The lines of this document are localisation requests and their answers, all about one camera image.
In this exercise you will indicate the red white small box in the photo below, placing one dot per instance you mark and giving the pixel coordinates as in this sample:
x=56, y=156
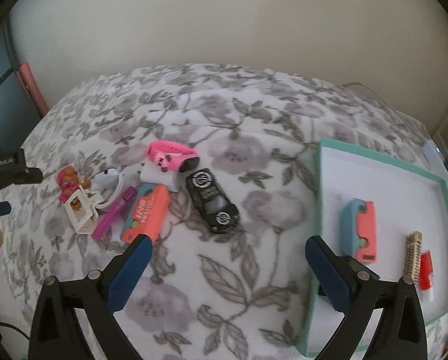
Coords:
x=426, y=277

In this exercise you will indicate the coral blue plastic case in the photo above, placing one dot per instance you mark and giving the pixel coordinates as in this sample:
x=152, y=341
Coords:
x=358, y=231

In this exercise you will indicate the pink dog toy figure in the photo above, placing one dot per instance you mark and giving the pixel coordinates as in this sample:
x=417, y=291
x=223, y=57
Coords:
x=68, y=181

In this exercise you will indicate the white plastic frame block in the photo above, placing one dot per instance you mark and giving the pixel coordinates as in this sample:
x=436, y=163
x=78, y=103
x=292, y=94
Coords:
x=81, y=208

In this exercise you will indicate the pink toy watch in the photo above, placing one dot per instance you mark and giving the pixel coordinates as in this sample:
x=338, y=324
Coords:
x=170, y=156

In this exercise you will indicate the dark cabinet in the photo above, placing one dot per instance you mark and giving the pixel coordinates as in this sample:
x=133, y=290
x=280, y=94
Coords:
x=18, y=114

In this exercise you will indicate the purple plastic clip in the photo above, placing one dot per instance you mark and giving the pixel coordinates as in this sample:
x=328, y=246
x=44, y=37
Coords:
x=113, y=212

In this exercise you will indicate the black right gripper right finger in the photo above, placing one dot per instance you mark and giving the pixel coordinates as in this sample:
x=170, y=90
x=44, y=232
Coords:
x=353, y=290

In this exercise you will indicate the white wall charger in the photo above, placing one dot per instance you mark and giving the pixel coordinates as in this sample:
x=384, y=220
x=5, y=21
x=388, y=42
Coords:
x=150, y=173

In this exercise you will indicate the white router box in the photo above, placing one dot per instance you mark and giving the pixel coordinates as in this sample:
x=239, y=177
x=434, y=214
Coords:
x=433, y=154

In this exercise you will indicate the teal white box lid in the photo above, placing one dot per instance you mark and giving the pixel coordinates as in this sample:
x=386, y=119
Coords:
x=407, y=198

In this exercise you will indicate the gold rhinestone lighter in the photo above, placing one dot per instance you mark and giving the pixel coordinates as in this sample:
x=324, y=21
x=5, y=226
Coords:
x=412, y=258

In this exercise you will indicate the black toy car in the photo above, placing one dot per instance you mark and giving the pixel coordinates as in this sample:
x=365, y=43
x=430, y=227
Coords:
x=213, y=204

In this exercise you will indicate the pink pole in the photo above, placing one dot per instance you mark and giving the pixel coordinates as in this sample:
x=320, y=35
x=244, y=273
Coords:
x=30, y=85

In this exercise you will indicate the floral grey white blanket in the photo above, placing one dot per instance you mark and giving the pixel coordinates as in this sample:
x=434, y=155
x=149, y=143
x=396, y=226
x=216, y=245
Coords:
x=228, y=278

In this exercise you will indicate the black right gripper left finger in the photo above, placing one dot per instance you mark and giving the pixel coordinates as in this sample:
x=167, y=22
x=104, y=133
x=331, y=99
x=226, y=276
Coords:
x=56, y=332

